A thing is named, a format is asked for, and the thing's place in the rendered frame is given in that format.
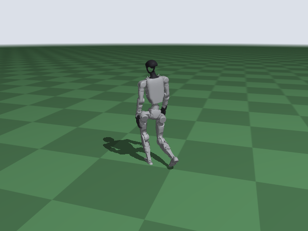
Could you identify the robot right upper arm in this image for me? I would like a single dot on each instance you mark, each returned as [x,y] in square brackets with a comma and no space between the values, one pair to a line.
[166,86]

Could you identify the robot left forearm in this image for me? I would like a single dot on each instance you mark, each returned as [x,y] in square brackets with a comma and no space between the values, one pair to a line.
[139,108]

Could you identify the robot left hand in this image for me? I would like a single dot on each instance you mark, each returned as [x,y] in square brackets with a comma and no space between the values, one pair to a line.
[137,120]

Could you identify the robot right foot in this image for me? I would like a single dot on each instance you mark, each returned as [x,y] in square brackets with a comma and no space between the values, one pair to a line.
[173,161]

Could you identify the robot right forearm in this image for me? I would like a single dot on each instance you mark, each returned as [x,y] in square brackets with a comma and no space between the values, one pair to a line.
[165,101]

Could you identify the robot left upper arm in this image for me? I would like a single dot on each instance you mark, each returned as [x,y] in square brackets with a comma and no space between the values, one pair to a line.
[141,86]

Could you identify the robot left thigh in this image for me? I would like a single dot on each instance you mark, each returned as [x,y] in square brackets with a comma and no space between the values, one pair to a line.
[143,124]

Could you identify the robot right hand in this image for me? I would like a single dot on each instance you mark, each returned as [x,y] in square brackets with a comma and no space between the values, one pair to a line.
[163,110]

